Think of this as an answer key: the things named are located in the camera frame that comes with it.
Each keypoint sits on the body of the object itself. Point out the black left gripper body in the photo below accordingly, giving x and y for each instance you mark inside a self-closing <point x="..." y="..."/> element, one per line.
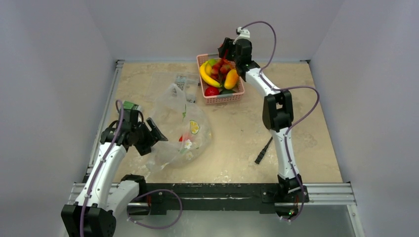
<point x="144" y="138"/>

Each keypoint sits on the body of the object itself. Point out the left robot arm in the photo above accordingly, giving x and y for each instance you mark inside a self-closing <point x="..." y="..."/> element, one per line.
<point x="95" y="210"/>

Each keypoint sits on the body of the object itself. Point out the pink plastic basket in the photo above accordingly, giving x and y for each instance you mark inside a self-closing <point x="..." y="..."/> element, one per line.
<point x="221" y="98"/>

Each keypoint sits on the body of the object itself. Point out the small yellow fake banana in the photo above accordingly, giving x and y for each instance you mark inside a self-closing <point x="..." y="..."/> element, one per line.
<point x="211" y="80"/>

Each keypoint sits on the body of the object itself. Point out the orange fake fruit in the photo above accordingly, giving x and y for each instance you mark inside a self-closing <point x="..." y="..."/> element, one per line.
<point x="231" y="79"/>

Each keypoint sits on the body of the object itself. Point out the green fake lime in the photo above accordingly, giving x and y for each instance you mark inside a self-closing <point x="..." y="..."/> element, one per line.
<point x="212" y="61"/>

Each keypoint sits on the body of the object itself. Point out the black T-handle tool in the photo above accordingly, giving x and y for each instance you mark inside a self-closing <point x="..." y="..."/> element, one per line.
<point x="262" y="153"/>

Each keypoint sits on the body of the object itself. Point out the red fake grape bunch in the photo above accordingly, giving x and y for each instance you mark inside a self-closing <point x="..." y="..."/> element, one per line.
<point x="220" y="69"/>

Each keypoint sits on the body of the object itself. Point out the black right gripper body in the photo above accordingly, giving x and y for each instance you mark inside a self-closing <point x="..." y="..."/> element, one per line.
<point x="230" y="49"/>

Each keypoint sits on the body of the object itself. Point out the clear plastic bag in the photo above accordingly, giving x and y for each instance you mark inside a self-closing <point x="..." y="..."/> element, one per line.
<point x="175" y="116"/>

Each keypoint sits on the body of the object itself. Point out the red fake apple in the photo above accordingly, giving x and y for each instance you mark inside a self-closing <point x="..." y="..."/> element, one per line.
<point x="211" y="91"/>

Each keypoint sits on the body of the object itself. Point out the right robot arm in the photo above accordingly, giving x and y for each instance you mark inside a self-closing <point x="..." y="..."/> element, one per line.
<point x="277" y="112"/>

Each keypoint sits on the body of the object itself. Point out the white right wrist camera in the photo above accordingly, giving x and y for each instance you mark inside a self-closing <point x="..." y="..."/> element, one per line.
<point x="242" y="33"/>

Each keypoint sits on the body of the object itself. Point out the green label small box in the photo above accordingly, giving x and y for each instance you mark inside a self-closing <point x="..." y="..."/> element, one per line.
<point x="127" y="105"/>

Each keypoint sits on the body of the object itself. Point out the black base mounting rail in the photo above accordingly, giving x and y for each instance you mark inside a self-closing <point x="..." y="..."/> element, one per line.
<point x="159" y="198"/>

